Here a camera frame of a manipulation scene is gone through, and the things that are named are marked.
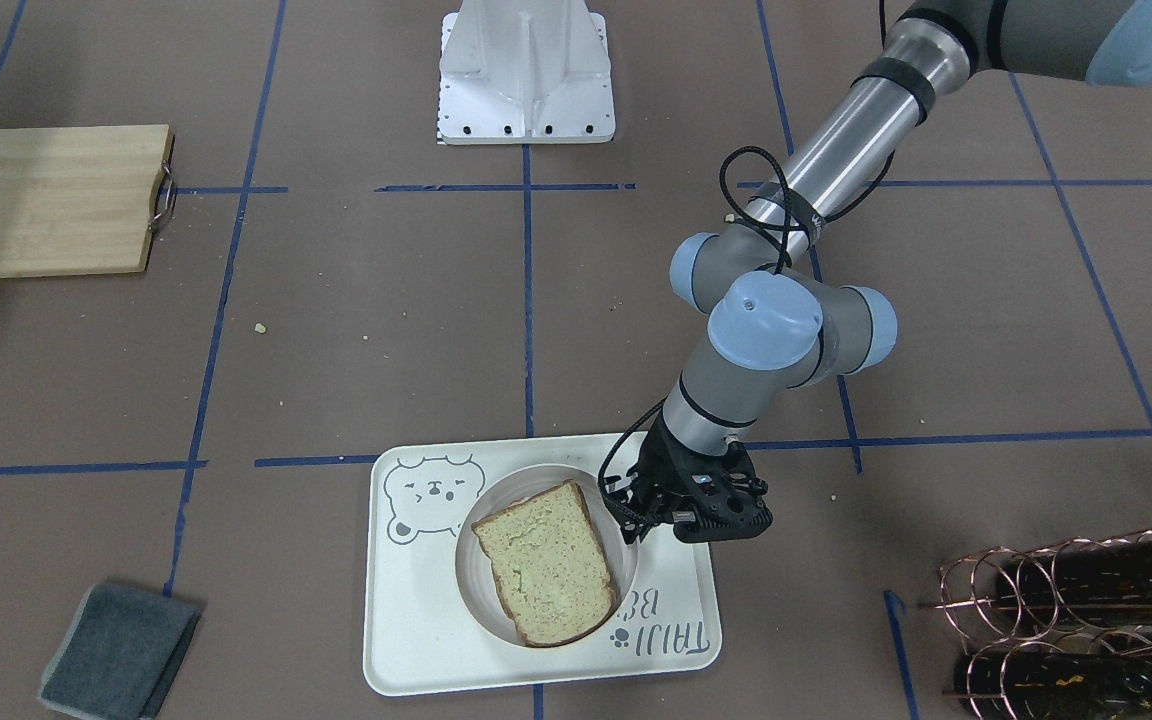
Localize round beige plate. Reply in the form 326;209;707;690
454;464;639;650

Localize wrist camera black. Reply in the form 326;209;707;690
673;442;773;544

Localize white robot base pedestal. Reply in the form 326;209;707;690
435;1;617;145

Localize dark wine bottle lower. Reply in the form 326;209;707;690
952;642;1152;719

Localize cream bear tray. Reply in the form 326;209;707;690
362;434;723;696

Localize dark wine bottle upper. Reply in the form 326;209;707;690
995;538;1152;628

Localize dark wine bottle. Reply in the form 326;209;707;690
952;642;1152;719
995;538;1152;628

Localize wooden cutting board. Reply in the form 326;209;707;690
0;124;175;278

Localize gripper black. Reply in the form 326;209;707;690
626;418;727;521

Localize bread slice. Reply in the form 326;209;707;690
471;478;617;647

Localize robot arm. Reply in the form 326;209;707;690
598;1;1152;544

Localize grey folded cloth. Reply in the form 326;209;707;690
38;583;202;719

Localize copper wire bottle rack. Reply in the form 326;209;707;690
932;528;1152;719

